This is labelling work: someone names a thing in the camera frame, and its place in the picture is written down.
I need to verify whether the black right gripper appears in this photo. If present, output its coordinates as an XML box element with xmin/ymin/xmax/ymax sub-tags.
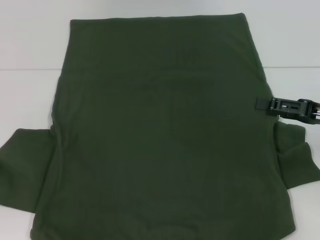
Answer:
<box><xmin>255</xmin><ymin>97</ymin><xmax>320</xmax><ymax>125</ymax></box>

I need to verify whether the dark green t-shirt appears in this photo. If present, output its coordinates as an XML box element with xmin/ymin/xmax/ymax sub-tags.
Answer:
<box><xmin>0</xmin><ymin>12</ymin><xmax>320</xmax><ymax>240</ymax></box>

